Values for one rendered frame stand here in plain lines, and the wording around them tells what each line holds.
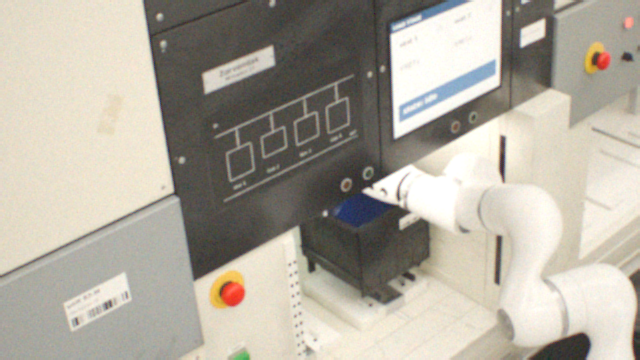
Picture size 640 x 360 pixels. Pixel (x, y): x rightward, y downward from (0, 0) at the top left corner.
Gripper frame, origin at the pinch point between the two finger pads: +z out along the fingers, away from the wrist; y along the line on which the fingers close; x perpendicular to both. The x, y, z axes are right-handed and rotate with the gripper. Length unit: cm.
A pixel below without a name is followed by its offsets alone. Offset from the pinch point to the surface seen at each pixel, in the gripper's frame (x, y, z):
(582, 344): -37, 22, -47
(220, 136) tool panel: 39, -53, -30
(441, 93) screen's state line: 28.9, -6.4, -30.1
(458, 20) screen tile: 41, -2, -30
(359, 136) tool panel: 28.3, -26.3, -30.1
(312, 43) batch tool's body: 48, -35, -30
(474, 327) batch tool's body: -35.5, 8.1, -26.8
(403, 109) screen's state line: 29.3, -16.0, -30.1
